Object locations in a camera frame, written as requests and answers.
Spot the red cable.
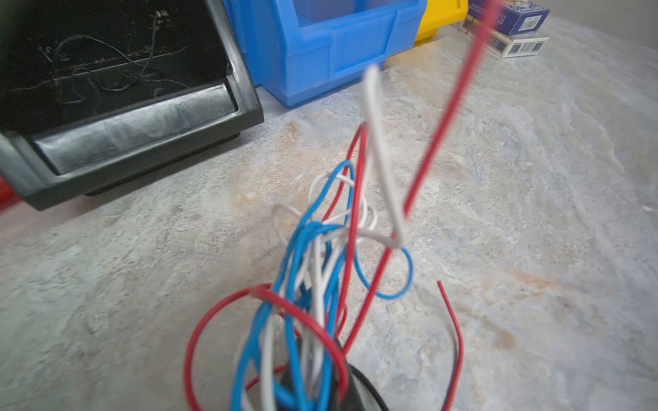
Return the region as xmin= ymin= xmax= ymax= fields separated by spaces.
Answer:
xmin=341 ymin=0 xmax=502 ymax=356

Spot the white cable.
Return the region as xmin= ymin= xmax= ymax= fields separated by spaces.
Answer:
xmin=362 ymin=63 xmax=410 ymax=248

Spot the blue card box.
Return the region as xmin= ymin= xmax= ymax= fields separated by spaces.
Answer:
xmin=462 ymin=0 xmax=550 ymax=36

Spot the white red card box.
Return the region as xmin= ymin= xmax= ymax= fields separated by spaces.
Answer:
xmin=487 ymin=30 xmax=549 ymax=59

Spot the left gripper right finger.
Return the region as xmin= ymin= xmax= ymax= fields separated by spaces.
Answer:
xmin=339 ymin=365 xmax=389 ymax=411

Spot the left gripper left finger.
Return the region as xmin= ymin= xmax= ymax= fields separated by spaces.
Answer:
xmin=277 ymin=364 xmax=308 ymax=410

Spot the blue plastic bin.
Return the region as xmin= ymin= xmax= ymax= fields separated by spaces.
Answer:
xmin=224 ymin=1 xmax=428 ymax=107

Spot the black plastic bin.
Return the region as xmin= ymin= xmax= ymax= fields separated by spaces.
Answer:
xmin=1 ymin=1 xmax=263 ymax=211

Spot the yellow plastic bin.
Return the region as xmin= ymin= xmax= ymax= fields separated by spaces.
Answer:
xmin=416 ymin=0 xmax=469 ymax=43

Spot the coloured cable bundle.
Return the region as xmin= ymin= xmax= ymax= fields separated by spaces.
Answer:
xmin=183 ymin=122 xmax=415 ymax=411

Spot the red plastic bin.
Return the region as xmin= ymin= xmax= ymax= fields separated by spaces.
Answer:
xmin=0 ymin=177 xmax=21 ymax=209

